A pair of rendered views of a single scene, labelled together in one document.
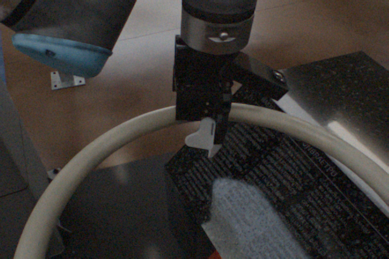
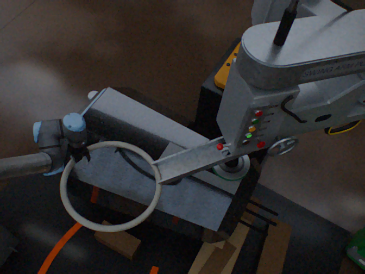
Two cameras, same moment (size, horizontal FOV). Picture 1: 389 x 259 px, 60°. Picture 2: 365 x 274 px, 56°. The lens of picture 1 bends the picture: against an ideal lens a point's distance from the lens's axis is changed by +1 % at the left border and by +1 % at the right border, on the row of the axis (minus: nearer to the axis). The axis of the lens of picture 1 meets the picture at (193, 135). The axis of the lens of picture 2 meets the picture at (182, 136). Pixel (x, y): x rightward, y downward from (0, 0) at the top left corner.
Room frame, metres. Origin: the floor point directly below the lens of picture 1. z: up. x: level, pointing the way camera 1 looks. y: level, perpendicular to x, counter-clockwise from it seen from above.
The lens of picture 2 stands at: (-0.51, 0.26, 2.45)
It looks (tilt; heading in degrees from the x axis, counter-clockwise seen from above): 56 degrees down; 312
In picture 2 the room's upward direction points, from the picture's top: 8 degrees clockwise
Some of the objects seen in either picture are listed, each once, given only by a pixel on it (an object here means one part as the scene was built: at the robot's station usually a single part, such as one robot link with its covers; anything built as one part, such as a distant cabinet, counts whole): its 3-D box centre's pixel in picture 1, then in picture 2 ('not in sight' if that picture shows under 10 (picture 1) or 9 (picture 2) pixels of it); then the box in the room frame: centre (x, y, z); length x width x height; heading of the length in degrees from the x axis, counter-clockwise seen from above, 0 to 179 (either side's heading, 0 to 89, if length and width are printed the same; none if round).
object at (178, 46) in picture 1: (204, 76); (77, 148); (0.41, -0.02, 0.99); 0.09 x 0.08 x 0.12; 96
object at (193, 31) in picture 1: (216, 25); (77, 138); (0.40, -0.03, 1.07); 0.10 x 0.09 x 0.05; 6
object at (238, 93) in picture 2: not in sight; (268, 105); (-0.11, -0.72, 1.30); 0.36 x 0.22 x 0.45; 66
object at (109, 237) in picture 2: not in sight; (118, 240); (0.18, -0.01, 0.07); 0.30 x 0.12 x 0.12; 22
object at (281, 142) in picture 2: not in sight; (279, 140); (-0.24, -0.71, 1.18); 0.15 x 0.10 x 0.15; 66
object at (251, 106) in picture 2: not in sight; (250, 125); (-0.16, -0.54, 1.35); 0.08 x 0.03 x 0.28; 66
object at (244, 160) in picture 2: not in sight; (230, 161); (-0.08, -0.65, 0.82); 0.21 x 0.21 x 0.01
